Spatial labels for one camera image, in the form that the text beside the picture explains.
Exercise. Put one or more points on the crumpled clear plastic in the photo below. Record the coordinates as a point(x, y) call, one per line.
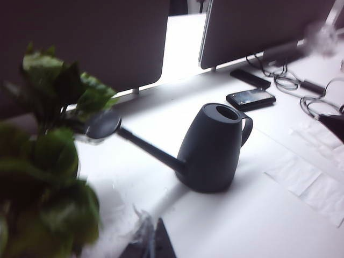
point(322, 37)

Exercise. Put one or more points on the green plant in white pot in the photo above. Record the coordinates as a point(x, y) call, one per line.
point(48, 174)

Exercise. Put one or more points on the white paper sheet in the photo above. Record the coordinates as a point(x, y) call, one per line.
point(309, 166)

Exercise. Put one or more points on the black wedge-shaped object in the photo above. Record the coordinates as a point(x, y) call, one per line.
point(334, 126)

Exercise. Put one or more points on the black smartphone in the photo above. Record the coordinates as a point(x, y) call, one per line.
point(251, 99)

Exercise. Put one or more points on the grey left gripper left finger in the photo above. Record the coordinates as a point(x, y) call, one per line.
point(139, 242)

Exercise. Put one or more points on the dark grey watering can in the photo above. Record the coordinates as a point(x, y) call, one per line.
point(209, 150)

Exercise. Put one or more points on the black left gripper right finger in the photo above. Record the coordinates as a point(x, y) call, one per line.
point(165, 242)

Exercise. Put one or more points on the black slim remote bar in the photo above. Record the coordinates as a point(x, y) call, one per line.
point(250, 78)

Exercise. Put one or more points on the large grey desk divider panel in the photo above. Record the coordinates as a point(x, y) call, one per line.
point(80, 40)

